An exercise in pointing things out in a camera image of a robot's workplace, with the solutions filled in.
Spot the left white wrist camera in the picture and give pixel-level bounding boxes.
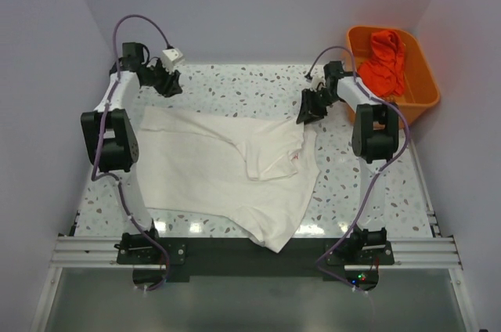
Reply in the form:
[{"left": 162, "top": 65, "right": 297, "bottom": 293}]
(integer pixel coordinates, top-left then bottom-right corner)
[{"left": 160, "top": 48, "right": 185, "bottom": 74}]

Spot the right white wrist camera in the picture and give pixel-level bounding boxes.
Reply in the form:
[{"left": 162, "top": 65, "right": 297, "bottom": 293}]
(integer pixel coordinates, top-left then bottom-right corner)
[{"left": 306, "top": 75, "right": 325, "bottom": 92}]

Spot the aluminium frame rail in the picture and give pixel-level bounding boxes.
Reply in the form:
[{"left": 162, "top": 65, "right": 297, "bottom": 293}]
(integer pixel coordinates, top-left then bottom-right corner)
[{"left": 49, "top": 206, "right": 465, "bottom": 270}]

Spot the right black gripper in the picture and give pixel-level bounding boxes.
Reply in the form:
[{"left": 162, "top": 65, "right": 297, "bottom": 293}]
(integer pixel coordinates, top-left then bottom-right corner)
[{"left": 296, "top": 88, "right": 341, "bottom": 125}]

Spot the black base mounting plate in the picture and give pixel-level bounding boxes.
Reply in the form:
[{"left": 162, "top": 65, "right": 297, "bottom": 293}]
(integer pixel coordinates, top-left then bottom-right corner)
[{"left": 114, "top": 233, "right": 395, "bottom": 289}]

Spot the white coca-cola t shirt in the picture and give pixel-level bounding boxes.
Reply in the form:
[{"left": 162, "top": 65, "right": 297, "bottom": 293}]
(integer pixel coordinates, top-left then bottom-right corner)
[{"left": 137, "top": 106, "right": 319, "bottom": 253}]

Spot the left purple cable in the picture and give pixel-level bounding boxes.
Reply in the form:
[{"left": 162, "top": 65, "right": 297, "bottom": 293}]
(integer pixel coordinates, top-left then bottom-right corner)
[{"left": 89, "top": 14, "right": 173, "bottom": 294}]

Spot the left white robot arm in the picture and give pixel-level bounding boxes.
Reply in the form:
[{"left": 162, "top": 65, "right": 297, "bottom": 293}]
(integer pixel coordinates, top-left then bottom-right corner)
[{"left": 80, "top": 42, "right": 183, "bottom": 263}]

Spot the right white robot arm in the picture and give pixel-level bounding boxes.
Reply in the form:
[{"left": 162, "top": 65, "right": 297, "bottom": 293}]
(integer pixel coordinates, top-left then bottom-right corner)
[{"left": 296, "top": 61, "right": 399, "bottom": 264}]

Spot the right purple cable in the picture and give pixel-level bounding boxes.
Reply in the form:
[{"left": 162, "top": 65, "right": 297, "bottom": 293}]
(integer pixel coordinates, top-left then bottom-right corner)
[{"left": 305, "top": 46, "right": 412, "bottom": 290}]

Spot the orange plastic basket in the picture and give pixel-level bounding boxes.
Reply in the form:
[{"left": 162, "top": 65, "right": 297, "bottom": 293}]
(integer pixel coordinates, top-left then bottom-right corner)
[{"left": 346, "top": 26, "right": 441, "bottom": 124}]

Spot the orange t shirt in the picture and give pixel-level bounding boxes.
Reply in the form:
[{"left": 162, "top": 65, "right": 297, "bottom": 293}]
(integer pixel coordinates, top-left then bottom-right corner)
[{"left": 358, "top": 30, "right": 405, "bottom": 98}]

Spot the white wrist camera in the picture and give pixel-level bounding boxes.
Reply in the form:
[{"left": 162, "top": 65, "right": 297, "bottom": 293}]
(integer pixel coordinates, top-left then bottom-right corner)
[
  {"left": 306, "top": 75, "right": 325, "bottom": 92},
  {"left": 160, "top": 48, "right": 185, "bottom": 74}
]

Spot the purple cable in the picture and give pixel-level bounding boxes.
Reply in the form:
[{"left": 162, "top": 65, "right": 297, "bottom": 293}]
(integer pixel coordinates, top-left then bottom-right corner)
[
  {"left": 89, "top": 14, "right": 173, "bottom": 294},
  {"left": 305, "top": 46, "right": 412, "bottom": 290}
]

